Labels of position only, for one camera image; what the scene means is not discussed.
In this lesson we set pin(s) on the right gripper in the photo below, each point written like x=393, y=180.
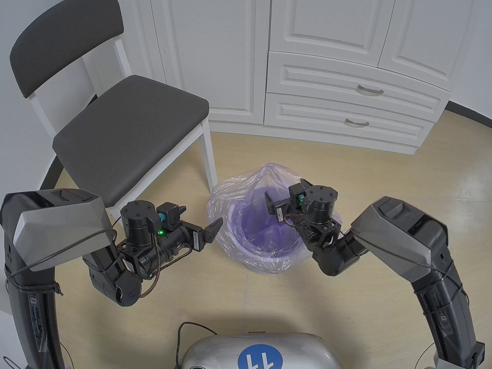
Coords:
x=292, y=211

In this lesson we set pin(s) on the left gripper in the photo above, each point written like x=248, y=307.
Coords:
x=180, y=242

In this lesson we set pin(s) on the purple plastic bag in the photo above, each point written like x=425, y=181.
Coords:
x=230, y=190

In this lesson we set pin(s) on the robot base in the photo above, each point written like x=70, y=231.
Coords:
x=261, y=350

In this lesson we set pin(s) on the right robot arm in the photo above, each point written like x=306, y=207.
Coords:
x=399, y=233

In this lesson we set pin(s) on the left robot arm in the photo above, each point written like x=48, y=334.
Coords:
x=57, y=221

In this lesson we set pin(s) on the white chair with grey seat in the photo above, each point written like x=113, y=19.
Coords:
x=127, y=137

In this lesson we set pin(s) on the white wardrobe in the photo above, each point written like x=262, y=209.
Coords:
x=326, y=14

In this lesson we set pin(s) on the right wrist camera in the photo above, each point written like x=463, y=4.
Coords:
x=298, y=192

